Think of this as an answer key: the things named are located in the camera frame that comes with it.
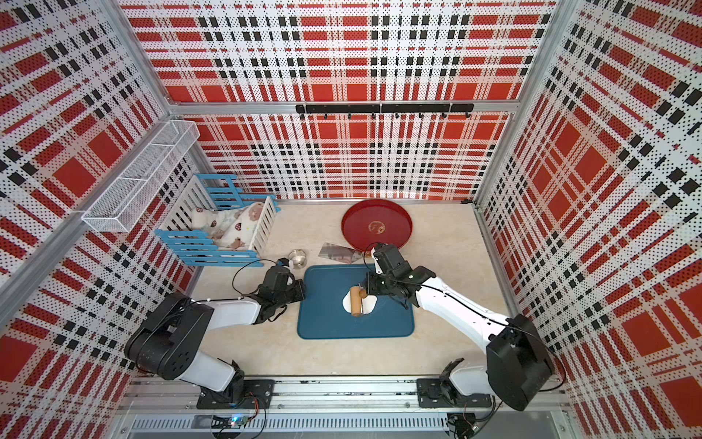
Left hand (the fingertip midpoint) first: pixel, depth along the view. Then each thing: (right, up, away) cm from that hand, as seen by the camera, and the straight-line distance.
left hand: (310, 285), depth 95 cm
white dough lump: (+21, -4, -7) cm, 22 cm away
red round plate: (+22, +23, +19) cm, 37 cm away
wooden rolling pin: (+17, -2, -7) cm, 19 cm away
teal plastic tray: (+5, -8, -7) cm, 12 cm away
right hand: (+21, +3, -13) cm, 25 cm away
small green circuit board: (-15, -30, -26) cm, 42 cm away
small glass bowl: (-6, +9, +7) cm, 13 cm away
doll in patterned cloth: (-32, +20, +9) cm, 39 cm away
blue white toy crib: (-45, +36, +23) cm, 62 cm away
